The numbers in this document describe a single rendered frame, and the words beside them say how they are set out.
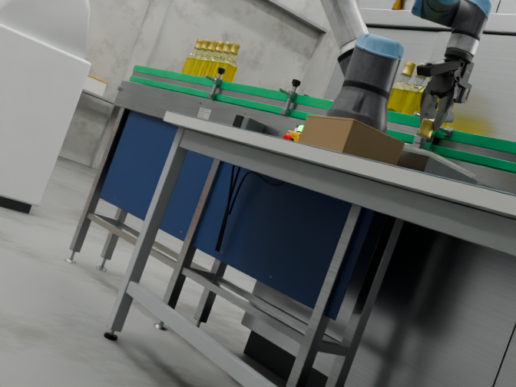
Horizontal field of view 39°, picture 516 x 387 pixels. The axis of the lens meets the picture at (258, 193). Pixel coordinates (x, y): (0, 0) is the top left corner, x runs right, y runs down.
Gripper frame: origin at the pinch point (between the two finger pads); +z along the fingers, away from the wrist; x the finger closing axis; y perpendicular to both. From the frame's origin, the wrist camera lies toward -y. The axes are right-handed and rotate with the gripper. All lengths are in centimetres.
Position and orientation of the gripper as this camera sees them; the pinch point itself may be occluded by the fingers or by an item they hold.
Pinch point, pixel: (428, 124)
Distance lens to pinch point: 194.6
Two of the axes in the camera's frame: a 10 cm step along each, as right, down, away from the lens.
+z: -3.4, 9.4, 0.0
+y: 7.2, 2.6, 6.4
